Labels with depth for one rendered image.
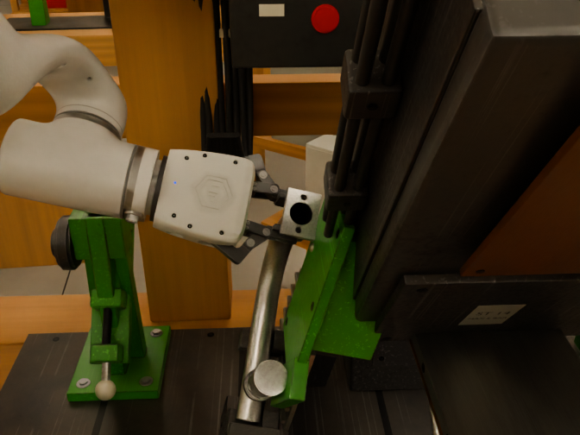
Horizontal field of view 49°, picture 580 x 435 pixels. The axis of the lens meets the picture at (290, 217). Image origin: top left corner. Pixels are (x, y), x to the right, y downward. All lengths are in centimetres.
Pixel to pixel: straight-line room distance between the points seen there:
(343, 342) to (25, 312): 69
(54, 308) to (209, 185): 59
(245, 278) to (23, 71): 227
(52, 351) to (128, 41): 50
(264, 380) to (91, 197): 27
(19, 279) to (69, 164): 236
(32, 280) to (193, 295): 196
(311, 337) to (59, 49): 38
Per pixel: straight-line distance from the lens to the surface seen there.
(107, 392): 92
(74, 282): 293
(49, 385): 103
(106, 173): 69
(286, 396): 69
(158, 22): 92
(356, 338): 69
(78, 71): 71
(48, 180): 70
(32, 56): 63
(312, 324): 66
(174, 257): 106
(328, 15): 80
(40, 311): 122
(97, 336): 95
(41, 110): 109
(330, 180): 54
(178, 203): 69
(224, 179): 70
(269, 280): 82
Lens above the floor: 156
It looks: 28 degrees down
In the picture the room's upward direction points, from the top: straight up
